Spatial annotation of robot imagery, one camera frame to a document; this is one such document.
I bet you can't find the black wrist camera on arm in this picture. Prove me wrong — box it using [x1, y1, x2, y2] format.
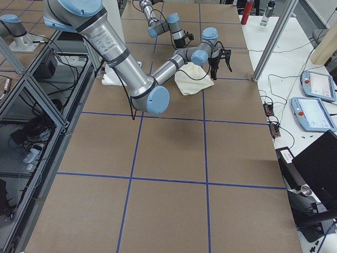
[220, 49, 232, 72]
[185, 32, 194, 41]

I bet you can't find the orange black USB hub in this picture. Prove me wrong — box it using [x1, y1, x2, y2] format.
[263, 103, 274, 117]

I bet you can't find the clear water bottle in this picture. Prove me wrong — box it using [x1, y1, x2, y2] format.
[260, 0, 275, 26]

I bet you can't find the aluminium frame post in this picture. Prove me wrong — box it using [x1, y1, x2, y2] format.
[252, 0, 299, 82]

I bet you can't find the near blue teach pendant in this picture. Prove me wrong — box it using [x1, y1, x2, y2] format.
[291, 97, 336, 133]

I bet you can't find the black monitor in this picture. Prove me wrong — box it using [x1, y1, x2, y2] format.
[293, 130, 336, 210]

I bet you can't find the far blue teach pendant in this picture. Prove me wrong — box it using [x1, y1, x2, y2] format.
[301, 71, 336, 102]

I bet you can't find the blue teach pendant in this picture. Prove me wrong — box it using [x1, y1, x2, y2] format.
[301, 71, 336, 102]
[291, 97, 336, 133]

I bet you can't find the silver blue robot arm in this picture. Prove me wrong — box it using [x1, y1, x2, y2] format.
[44, 1, 222, 114]
[139, 0, 189, 48]

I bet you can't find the aluminium frame rack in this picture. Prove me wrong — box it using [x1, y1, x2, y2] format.
[1, 32, 102, 252]

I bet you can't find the red bottle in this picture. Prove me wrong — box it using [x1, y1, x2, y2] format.
[241, 0, 254, 25]

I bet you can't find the steel cup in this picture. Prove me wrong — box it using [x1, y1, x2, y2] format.
[300, 185, 313, 197]

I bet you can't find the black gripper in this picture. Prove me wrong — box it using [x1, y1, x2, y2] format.
[208, 51, 222, 80]
[173, 38, 186, 49]

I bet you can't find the cream long-sleeve Twinkle shirt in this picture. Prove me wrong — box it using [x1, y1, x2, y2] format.
[174, 63, 214, 95]

